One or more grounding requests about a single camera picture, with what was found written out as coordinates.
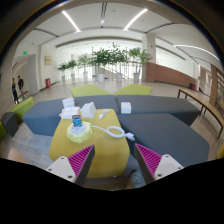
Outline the potted plant centre left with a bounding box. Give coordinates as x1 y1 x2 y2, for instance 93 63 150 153
90 48 111 82

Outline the green bench far left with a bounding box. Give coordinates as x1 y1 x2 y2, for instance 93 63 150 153
11 97 33 123

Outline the wooden bookshelf right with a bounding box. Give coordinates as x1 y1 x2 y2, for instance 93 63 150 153
209 65 224 117

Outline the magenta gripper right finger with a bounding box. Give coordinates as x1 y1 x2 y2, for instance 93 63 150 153
134 144 183 184

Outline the white coiled power cable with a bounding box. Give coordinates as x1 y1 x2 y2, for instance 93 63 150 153
90 124 136 142

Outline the green sofa block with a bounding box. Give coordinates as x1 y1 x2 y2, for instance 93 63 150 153
114 84 152 96
70 84 109 97

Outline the white tissue pack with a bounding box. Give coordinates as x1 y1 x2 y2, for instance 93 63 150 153
62 97 75 108

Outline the green sofa block back left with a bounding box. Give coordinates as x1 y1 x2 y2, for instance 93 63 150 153
70 84 109 97

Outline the blue charger plug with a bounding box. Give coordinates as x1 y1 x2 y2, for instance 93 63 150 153
72 115 82 127

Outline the dark grey stool left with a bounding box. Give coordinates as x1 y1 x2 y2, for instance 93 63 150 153
1 112 18 137

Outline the red bin by wall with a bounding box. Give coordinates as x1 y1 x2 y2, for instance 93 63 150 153
45 78 51 88

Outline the green sofa block back right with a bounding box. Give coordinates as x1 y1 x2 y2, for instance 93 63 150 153
114 84 152 96

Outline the potted plant far left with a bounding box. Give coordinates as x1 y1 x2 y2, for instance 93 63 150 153
57 62 68 81

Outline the potted plant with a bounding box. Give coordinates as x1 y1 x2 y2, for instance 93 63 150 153
128 47 151 82
57 62 68 81
78 54 91 79
90 48 111 82
67 59 77 81
110 43 128 82

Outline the yellow round power socket hub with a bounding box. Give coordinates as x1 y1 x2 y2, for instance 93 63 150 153
67 122 92 143

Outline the white cube on grey sofa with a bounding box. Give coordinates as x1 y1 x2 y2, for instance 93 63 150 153
121 102 132 114

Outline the grey sofa block left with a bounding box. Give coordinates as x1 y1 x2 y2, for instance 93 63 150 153
23 95 119 136

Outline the grey sofa block back right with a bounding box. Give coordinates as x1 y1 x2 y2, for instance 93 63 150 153
116 95 200 126

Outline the framed wall notice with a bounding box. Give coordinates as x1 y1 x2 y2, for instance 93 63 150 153
44 56 52 65

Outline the yellow upholstered ottoman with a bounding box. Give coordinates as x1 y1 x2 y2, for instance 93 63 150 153
49 109 130 178

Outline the person in dark clothes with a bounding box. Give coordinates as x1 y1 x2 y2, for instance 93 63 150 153
12 78 19 104

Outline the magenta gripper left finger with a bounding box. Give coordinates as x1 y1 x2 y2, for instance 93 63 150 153
47 145 95 186

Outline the grey sofa block front right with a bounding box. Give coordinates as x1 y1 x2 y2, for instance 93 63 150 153
118 114 209 167

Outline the person in black shirt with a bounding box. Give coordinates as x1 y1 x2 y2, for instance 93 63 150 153
18 76 25 100

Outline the white remote control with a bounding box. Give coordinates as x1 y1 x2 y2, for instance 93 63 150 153
99 109 109 119

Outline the grey sofa block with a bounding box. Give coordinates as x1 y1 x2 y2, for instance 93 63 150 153
118 114 209 167
23 95 119 136
116 95 200 126

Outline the white box on ottoman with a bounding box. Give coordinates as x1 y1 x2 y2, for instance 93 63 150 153
81 102 96 118

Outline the wooden bench with black frame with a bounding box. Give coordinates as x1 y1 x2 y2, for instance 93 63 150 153
177 88 224 138

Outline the potted plant right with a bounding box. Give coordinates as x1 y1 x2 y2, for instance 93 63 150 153
128 47 151 82

